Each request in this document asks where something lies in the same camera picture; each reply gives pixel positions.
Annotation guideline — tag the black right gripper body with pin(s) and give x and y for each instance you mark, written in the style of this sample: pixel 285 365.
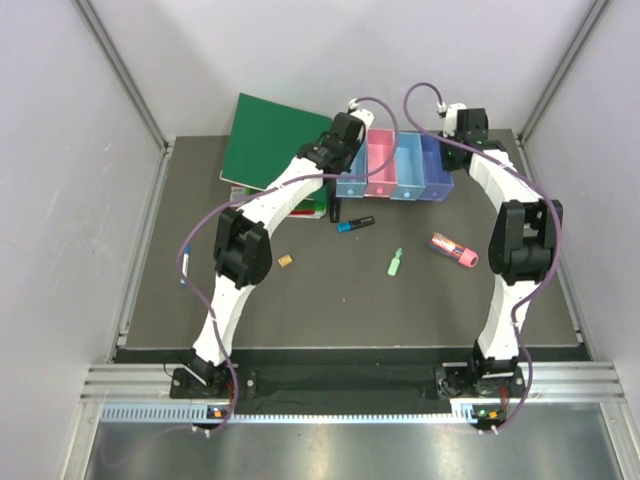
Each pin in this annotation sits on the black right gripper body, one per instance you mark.
pixel 448 155

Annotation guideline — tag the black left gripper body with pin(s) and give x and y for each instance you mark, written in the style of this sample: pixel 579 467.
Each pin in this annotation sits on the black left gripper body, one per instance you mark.
pixel 352 153

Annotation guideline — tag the light blue drawer box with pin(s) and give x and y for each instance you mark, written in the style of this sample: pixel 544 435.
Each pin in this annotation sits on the light blue drawer box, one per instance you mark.
pixel 409 168
pixel 353 184

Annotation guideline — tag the pink drawer box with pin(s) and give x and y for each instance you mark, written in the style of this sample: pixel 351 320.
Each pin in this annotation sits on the pink drawer box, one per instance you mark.
pixel 379 145

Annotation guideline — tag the black marker purple cap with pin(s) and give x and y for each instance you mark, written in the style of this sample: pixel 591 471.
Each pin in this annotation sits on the black marker purple cap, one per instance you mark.
pixel 334 208

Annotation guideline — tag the red and green folder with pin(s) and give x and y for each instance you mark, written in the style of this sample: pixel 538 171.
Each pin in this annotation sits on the red and green folder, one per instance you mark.
pixel 313 207

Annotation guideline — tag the green ring binder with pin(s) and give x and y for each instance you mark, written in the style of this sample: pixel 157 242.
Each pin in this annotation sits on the green ring binder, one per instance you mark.
pixel 264 138

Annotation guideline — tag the black highlighter blue cap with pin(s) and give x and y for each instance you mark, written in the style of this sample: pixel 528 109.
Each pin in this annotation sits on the black highlighter blue cap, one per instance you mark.
pixel 355 224

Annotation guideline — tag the purple drawer box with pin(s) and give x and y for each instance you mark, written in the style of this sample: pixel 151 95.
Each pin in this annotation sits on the purple drawer box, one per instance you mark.
pixel 438 182

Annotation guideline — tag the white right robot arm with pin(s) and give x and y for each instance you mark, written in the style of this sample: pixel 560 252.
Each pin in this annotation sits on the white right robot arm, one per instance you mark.
pixel 523 242

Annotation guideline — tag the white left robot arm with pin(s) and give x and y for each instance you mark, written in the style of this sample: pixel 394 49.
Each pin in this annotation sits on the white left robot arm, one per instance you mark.
pixel 242 249

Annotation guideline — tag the small orange eraser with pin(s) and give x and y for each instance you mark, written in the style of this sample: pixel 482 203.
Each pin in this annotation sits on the small orange eraser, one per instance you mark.
pixel 285 261

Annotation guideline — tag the colourful tube pink cap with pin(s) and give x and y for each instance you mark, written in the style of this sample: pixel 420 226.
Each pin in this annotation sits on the colourful tube pink cap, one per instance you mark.
pixel 449 248

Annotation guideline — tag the white marker blue cap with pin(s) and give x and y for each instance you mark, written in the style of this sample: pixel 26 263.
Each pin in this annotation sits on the white marker blue cap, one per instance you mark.
pixel 185 260

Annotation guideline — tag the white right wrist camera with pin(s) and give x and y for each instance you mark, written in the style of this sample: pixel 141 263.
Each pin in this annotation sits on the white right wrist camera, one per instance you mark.
pixel 449 113

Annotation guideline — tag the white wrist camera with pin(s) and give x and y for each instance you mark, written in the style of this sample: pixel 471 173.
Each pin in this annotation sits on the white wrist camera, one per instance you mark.
pixel 449 113
pixel 356 110

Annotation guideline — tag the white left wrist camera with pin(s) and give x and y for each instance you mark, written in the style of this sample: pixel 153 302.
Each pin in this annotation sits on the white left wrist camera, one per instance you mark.
pixel 356 110

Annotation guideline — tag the aluminium frame post right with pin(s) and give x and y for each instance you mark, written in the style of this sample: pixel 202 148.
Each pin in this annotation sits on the aluminium frame post right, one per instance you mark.
pixel 594 14

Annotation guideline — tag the aluminium frame post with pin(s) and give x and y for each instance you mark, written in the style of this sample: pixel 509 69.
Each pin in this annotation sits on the aluminium frame post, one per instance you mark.
pixel 594 14
pixel 91 18

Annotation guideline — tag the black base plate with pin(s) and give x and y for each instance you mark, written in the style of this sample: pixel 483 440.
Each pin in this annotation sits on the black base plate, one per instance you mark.
pixel 329 385

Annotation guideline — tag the aluminium frame post left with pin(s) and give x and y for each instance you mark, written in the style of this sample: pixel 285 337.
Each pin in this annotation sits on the aluminium frame post left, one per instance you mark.
pixel 91 18

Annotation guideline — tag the aluminium front rail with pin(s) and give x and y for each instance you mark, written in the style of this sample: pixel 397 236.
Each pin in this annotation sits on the aluminium front rail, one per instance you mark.
pixel 554 382

